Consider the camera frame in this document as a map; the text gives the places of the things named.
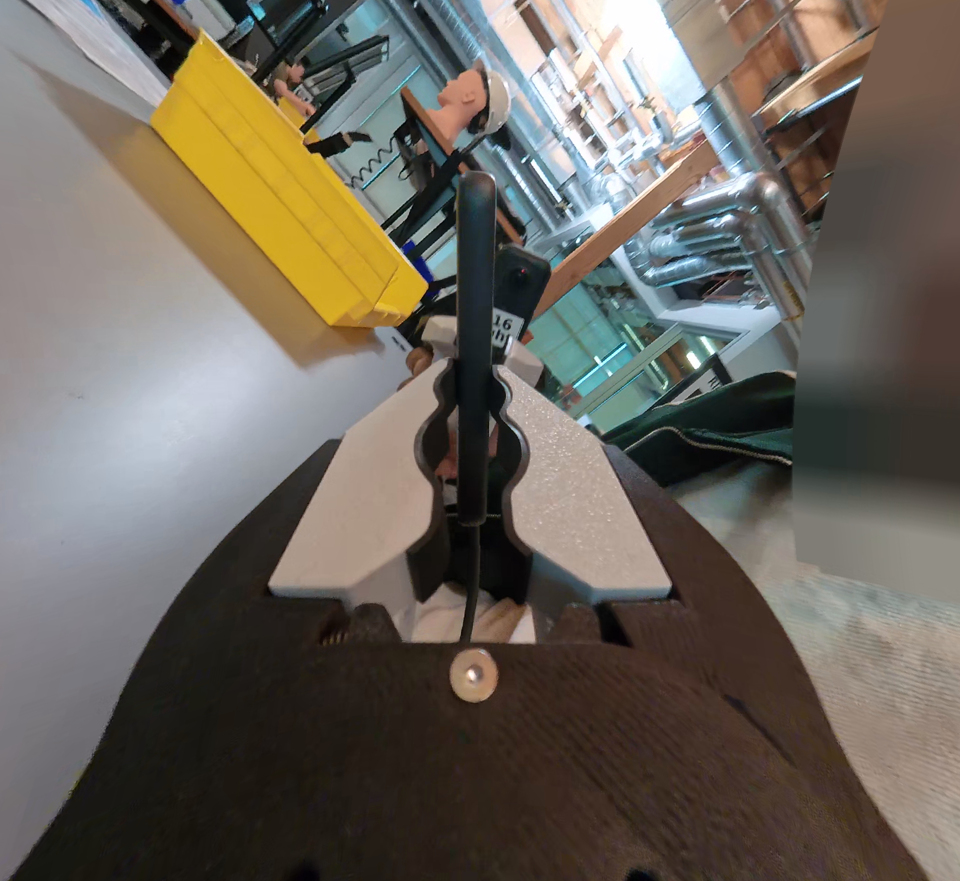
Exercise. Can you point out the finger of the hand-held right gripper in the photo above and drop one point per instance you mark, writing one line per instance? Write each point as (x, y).
(525, 363)
(441, 337)

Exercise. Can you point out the silver ventilation ducts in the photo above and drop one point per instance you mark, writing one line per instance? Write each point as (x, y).
(750, 191)

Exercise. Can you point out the wooden beam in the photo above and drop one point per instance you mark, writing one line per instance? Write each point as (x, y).
(637, 221)

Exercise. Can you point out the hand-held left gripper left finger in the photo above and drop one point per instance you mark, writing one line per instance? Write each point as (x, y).
(360, 513)

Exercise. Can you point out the white blue printed paper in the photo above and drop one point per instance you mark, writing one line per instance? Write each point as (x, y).
(75, 18)

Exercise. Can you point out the yellow plastic bin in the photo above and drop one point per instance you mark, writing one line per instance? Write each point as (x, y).
(285, 206)

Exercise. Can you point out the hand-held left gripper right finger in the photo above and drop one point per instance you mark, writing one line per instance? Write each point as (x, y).
(585, 513)

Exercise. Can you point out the mannequin head white helmet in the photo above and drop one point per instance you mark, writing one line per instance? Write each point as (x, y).
(465, 101)

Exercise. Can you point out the person's right hand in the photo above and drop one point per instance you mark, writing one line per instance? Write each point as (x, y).
(420, 363)

